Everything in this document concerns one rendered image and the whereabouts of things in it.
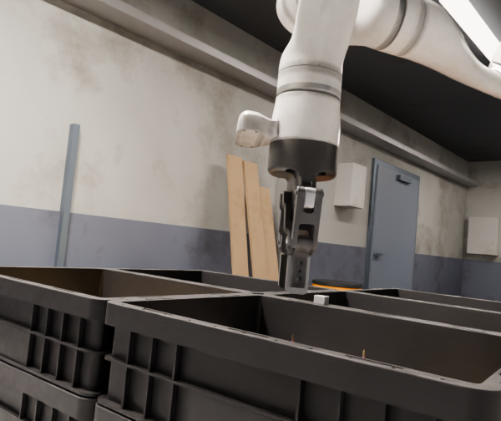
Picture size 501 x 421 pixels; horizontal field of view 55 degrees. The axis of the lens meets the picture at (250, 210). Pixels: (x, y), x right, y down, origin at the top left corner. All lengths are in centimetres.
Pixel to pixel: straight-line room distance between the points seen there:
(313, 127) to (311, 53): 8
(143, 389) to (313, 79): 36
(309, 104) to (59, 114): 268
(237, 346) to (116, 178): 288
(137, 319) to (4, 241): 245
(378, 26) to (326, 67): 9
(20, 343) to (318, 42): 52
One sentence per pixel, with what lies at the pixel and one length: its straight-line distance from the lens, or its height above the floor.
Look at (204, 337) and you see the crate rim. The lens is 45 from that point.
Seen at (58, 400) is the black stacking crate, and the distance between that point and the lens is 64.
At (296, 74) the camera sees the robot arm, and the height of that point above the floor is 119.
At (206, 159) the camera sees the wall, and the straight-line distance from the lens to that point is 377.
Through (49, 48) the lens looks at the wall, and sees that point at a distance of 317.
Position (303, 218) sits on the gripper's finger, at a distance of 46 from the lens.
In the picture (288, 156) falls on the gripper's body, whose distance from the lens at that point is 49.
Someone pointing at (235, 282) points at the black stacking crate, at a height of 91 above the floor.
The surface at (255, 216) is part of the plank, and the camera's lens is 380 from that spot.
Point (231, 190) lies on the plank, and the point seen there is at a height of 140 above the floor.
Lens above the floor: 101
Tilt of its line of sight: 4 degrees up
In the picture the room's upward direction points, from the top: 5 degrees clockwise
